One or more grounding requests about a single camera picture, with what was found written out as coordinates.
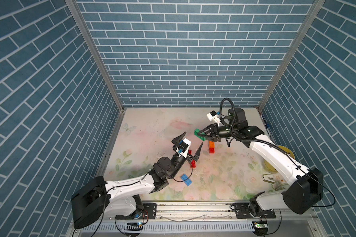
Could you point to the yellow cup with markers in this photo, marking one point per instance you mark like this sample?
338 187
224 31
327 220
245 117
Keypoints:
269 167

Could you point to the long blue lego brick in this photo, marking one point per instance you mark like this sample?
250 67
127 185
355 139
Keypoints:
186 179

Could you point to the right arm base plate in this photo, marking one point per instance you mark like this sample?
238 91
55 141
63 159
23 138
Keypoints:
243 210

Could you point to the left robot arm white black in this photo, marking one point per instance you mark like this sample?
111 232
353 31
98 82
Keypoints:
100 198

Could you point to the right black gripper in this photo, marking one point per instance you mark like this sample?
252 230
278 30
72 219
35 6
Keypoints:
213 132

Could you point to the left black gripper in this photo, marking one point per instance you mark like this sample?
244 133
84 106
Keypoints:
189 158

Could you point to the aluminium front rail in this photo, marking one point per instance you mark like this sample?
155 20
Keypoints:
176 211

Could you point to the orange lego brick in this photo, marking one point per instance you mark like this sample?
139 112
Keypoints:
211 144

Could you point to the white clip on table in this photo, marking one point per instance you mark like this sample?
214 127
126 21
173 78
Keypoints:
268 178

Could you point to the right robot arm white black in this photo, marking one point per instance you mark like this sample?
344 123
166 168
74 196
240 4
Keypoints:
305 185

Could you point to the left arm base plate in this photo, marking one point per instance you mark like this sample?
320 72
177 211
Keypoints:
146 210

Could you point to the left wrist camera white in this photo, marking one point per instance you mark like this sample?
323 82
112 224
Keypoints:
183 147

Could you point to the red lego brick vertical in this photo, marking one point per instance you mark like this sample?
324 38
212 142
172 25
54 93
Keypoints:
193 164

